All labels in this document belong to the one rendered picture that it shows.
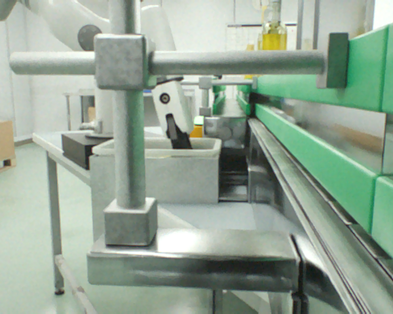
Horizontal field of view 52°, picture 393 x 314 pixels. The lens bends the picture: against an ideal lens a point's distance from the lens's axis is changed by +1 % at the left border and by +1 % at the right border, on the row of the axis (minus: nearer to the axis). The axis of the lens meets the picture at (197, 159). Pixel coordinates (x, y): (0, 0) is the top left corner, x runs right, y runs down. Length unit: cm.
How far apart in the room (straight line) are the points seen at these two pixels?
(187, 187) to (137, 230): 46
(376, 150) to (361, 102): 2
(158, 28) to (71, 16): 15
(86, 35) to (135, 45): 52
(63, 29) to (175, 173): 31
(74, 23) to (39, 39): 688
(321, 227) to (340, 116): 6
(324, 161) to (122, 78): 12
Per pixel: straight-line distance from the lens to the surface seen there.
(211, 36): 688
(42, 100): 759
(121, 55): 20
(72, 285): 167
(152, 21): 73
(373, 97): 17
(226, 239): 22
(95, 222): 72
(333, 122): 24
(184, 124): 70
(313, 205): 23
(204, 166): 66
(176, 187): 67
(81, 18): 73
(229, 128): 84
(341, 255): 17
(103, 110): 110
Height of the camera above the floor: 94
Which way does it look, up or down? 10 degrees down
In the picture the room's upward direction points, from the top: straight up
